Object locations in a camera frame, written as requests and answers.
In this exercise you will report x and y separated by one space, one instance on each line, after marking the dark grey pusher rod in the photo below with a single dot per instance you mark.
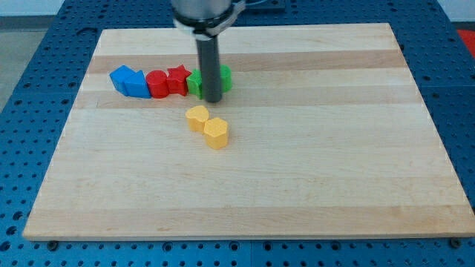
209 62

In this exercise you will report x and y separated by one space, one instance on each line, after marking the green circle block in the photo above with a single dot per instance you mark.
226 78

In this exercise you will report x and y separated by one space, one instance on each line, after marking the green star block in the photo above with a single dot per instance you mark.
194 83

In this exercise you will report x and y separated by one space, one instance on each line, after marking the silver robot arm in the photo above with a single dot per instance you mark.
205 20

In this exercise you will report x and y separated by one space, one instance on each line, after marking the red star block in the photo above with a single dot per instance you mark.
176 80

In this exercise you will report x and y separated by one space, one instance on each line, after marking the red cylinder block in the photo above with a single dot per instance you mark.
157 84

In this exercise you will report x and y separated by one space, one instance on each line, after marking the yellow heart block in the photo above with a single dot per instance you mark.
197 117

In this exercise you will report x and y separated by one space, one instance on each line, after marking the yellow hexagon block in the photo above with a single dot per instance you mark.
216 133

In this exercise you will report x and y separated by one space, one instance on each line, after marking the blue triangle block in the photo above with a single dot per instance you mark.
136 86

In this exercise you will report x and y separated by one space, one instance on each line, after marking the blue cube block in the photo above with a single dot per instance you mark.
119 76

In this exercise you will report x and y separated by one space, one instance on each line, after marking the wooden board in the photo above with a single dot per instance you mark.
329 138

